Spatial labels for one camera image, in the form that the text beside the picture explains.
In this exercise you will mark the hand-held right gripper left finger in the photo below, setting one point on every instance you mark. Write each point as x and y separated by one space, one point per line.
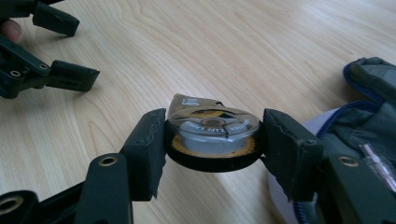
143 155

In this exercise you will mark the black and lavender pencil case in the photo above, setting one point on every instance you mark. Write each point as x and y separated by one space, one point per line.
367 124

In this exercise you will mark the correction tape dispenser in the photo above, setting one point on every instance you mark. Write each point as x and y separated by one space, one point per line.
211 140

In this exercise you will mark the clear pen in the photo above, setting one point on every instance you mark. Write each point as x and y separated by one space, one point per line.
378 165

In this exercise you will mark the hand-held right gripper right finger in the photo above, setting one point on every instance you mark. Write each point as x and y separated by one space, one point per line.
289 155

